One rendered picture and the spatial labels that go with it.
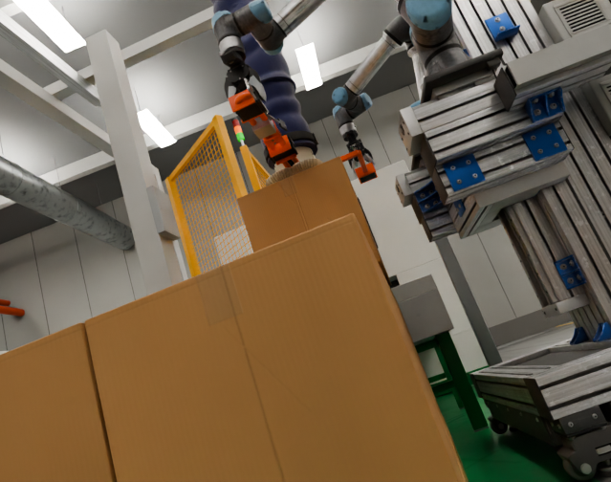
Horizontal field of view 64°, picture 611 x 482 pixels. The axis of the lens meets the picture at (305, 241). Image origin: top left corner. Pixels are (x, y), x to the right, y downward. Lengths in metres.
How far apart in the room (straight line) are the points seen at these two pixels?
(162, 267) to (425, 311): 1.63
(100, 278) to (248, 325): 12.05
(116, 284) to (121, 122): 9.25
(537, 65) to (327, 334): 1.00
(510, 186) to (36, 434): 1.28
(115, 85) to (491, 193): 2.63
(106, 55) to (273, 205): 2.21
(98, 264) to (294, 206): 11.19
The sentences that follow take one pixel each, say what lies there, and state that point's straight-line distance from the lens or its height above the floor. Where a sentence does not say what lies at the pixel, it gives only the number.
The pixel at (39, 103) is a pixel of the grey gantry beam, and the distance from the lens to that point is 4.54.
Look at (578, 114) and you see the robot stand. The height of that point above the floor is 0.86.
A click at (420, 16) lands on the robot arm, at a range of 1.47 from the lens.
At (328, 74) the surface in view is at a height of 5.93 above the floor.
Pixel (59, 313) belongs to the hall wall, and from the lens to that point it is 13.08.
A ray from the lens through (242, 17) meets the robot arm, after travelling 1.71.
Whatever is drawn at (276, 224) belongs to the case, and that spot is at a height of 0.92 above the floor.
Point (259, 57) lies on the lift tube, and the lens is 2.24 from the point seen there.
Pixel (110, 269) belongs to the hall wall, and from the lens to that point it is 12.58.
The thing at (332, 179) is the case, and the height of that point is 1.00.
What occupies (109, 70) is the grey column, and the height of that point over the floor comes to 2.68.
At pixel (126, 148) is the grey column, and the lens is 3.29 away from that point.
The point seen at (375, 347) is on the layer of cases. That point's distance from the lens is 0.60.
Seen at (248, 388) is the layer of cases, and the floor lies 0.38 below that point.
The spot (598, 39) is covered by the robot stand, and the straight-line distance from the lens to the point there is 1.50.
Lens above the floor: 0.35
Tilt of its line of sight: 16 degrees up
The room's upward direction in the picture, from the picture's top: 20 degrees counter-clockwise
